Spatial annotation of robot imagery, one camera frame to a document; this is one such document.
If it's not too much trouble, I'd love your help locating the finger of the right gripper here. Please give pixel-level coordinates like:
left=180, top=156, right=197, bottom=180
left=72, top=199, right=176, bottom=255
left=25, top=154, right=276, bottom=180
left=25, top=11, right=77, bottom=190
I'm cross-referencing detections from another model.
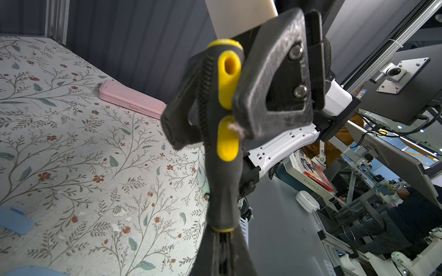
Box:
left=161, top=52, right=205, bottom=150

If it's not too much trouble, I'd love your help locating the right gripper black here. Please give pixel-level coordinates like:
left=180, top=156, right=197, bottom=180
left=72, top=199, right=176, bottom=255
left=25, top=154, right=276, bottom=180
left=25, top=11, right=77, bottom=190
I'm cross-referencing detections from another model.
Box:
left=232, top=8, right=332, bottom=140

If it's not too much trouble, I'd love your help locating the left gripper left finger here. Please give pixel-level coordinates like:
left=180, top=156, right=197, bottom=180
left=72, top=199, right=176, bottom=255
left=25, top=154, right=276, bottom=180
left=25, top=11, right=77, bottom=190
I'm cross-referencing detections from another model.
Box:
left=189, top=227, right=221, bottom=276

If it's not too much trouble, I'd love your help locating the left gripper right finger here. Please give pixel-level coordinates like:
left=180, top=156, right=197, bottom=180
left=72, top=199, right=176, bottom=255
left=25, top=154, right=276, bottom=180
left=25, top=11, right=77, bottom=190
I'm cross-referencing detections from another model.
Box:
left=224, top=227, right=258, bottom=276

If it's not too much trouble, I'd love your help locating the black yellow screwdriver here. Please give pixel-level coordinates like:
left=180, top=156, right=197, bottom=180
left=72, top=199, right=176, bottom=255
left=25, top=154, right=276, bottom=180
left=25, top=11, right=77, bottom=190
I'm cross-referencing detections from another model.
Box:
left=197, top=39, right=244, bottom=233

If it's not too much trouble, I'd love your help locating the light blue alarm clock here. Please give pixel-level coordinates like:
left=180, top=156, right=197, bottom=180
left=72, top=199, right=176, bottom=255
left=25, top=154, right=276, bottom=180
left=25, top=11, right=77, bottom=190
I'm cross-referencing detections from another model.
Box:
left=4, top=266, right=63, bottom=276

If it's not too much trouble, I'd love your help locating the light blue battery cover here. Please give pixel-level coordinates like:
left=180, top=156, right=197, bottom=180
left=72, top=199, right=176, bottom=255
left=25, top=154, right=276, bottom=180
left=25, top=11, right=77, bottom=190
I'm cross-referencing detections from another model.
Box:
left=1, top=208, right=35, bottom=235

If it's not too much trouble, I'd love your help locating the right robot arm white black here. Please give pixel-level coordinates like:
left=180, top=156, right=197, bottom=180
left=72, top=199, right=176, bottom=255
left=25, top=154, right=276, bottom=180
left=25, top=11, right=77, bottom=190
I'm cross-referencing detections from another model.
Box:
left=161, top=1, right=357, bottom=186

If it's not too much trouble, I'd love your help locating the pink rectangular case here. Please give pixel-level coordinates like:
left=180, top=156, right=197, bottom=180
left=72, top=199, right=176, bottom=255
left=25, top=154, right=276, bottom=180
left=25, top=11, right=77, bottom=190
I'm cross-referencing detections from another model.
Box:
left=99, top=80, right=166, bottom=119

